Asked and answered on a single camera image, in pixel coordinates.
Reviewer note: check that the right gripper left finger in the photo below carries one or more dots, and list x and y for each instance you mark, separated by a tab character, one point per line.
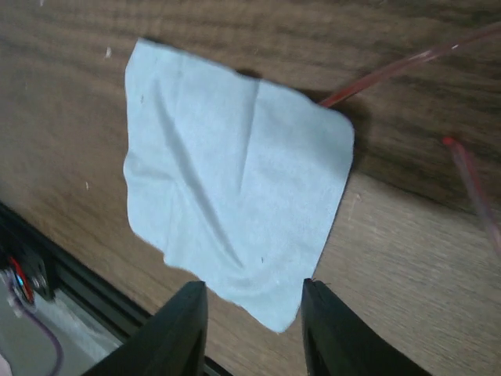
172	342

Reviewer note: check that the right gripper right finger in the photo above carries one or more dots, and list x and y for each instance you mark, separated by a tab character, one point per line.
338	342

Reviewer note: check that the light blue cleaning cloth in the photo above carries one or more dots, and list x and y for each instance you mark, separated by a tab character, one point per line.
236	180

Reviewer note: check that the pink transparent sunglasses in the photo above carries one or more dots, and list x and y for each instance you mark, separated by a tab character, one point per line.
429	124

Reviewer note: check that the black aluminium frame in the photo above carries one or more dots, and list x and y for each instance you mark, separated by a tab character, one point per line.
115	311

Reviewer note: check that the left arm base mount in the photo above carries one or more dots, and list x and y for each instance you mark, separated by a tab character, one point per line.
30	266

